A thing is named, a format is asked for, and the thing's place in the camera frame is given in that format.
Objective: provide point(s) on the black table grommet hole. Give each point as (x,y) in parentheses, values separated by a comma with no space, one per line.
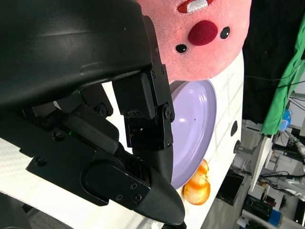
(234,128)

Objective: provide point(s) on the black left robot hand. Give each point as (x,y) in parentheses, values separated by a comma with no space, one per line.
(71,59)

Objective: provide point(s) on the blue plastic box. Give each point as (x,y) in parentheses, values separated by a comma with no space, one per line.
(276,217)

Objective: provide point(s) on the grey round table knob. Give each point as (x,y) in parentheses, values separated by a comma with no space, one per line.
(237,146)

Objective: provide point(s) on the green cloth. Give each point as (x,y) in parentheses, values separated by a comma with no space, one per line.
(278,105)

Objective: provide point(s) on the pink plush beaver doll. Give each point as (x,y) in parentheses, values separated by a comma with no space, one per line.
(202,59)

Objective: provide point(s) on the orange striped bun toy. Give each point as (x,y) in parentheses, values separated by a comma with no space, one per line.
(197,192)

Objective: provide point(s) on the white desk panel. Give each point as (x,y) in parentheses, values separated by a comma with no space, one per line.
(259,162)

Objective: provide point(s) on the black backdrop curtain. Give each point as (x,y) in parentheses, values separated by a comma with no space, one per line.
(269,35)

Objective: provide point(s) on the black box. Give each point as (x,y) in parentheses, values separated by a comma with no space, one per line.
(230,189)

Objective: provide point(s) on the purple plastic plate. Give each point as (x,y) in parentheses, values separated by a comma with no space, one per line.
(195,133)

